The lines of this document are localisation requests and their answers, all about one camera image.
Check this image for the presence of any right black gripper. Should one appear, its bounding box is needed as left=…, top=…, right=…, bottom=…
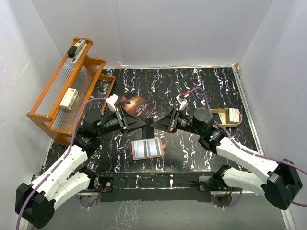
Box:
left=151, top=107, right=204, bottom=136

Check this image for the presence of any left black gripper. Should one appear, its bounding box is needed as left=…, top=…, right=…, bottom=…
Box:
left=95, top=106, right=146, bottom=137

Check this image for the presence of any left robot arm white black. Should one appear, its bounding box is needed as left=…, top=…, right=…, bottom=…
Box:
left=15, top=108, right=146, bottom=229

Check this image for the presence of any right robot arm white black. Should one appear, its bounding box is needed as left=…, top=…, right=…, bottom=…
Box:
left=151, top=108, right=303, bottom=210

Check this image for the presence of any stack of credit cards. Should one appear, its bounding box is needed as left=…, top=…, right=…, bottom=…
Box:
left=228, top=108, right=241, bottom=124

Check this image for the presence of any dark paperback book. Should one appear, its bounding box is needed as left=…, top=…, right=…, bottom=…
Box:
left=116, top=92, right=156, bottom=120

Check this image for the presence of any beige oval tray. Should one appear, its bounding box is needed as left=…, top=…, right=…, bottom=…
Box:
left=211, top=108, right=242, bottom=128

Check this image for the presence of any orange wooden shelf rack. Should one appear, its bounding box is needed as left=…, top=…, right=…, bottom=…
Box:
left=27, top=37, right=116, bottom=145

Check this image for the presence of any small white green box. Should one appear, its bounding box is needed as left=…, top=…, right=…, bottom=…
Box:
left=59, top=88, right=79, bottom=110

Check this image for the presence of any black white stapler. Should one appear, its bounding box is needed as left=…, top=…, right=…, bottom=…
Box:
left=67, top=39, right=87, bottom=64

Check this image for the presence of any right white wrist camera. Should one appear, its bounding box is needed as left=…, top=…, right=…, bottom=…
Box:
left=176, top=94, right=188, bottom=111

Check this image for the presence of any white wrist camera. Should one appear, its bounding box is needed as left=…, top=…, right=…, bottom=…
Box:
left=176, top=94, right=188, bottom=111
left=106, top=94, right=118, bottom=112

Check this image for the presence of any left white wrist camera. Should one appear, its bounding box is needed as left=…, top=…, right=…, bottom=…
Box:
left=106, top=94, right=118, bottom=112

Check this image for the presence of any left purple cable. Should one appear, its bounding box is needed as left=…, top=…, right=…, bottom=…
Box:
left=15, top=97, right=113, bottom=230

